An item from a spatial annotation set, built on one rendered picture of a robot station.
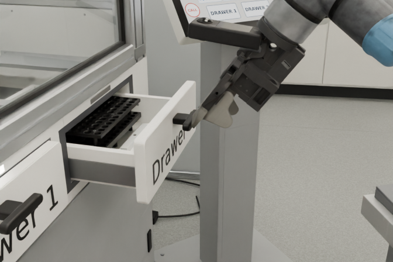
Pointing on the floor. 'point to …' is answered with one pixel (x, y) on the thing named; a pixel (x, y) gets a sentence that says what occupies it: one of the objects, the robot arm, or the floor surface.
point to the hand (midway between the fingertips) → (196, 114)
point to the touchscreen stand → (225, 181)
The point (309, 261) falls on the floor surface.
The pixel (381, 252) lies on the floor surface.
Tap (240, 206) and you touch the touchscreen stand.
